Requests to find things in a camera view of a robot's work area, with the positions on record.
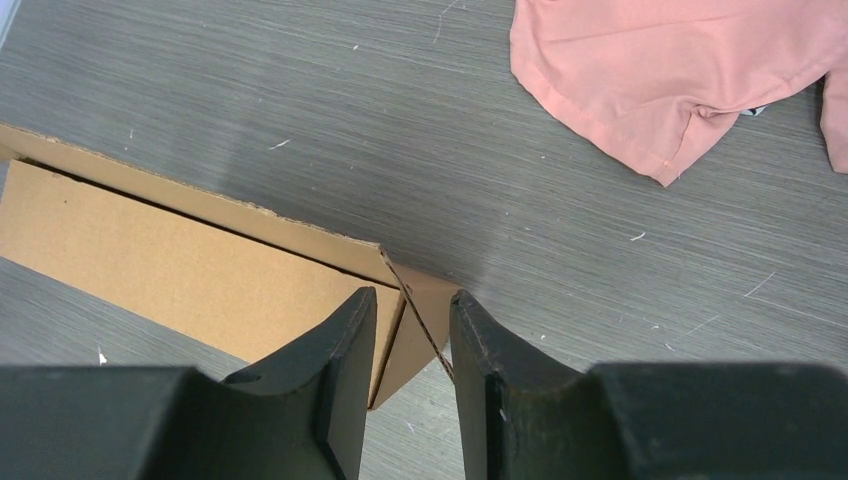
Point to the pink shorts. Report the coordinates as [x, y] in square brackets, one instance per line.
[656, 84]

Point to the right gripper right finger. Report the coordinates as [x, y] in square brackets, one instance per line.
[523, 414]

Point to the colourful patterned garment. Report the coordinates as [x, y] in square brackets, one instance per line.
[754, 111]

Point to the brown cardboard box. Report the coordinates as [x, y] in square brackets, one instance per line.
[230, 274]

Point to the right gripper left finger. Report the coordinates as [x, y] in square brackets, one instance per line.
[298, 413]

